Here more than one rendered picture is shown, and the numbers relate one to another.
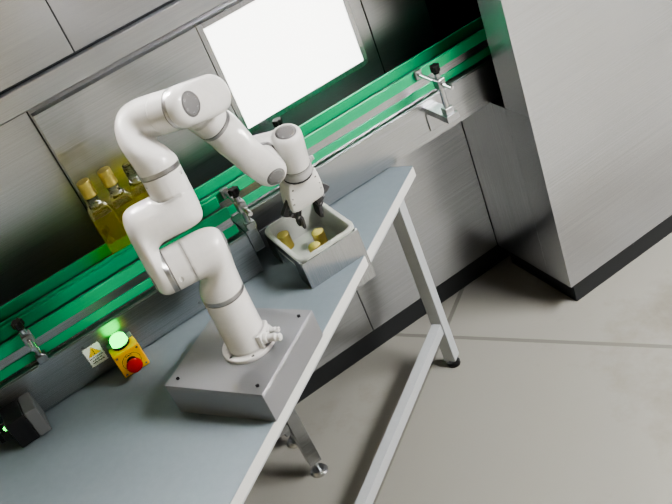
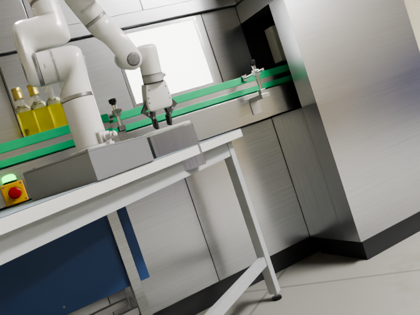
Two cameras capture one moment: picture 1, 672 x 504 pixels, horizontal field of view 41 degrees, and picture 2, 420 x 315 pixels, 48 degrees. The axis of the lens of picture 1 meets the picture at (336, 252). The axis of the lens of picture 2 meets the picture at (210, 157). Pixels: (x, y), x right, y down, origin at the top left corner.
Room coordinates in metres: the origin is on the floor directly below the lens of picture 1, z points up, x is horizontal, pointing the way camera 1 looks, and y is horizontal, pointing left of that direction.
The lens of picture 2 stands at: (0.18, 0.12, 0.78)
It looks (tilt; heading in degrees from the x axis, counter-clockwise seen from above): 3 degrees down; 353
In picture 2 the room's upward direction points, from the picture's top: 18 degrees counter-clockwise
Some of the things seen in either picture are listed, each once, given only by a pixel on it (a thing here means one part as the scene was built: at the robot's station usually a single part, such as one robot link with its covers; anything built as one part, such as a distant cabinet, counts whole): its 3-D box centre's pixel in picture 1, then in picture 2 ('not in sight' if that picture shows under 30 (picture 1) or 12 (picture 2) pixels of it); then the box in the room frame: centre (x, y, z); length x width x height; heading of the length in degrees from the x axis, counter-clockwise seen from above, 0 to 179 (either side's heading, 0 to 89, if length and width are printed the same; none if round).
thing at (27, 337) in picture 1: (32, 346); not in sight; (1.80, 0.74, 0.94); 0.07 x 0.04 x 0.13; 17
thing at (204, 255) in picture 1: (204, 266); (65, 74); (1.61, 0.27, 1.07); 0.13 x 0.10 x 0.16; 100
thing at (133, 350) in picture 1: (128, 355); (14, 194); (1.83, 0.57, 0.79); 0.07 x 0.07 x 0.07; 17
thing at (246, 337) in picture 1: (242, 318); (90, 124); (1.61, 0.25, 0.91); 0.16 x 0.13 x 0.15; 63
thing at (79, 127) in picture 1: (213, 86); (116, 73); (2.31, 0.13, 1.15); 0.90 x 0.03 x 0.34; 107
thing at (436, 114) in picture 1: (439, 98); (257, 86); (2.21, -0.43, 0.90); 0.17 x 0.05 x 0.23; 17
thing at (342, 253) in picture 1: (309, 239); (162, 144); (1.99, 0.05, 0.79); 0.27 x 0.17 x 0.08; 17
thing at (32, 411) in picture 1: (25, 420); not in sight; (1.74, 0.84, 0.79); 0.08 x 0.08 x 0.08; 17
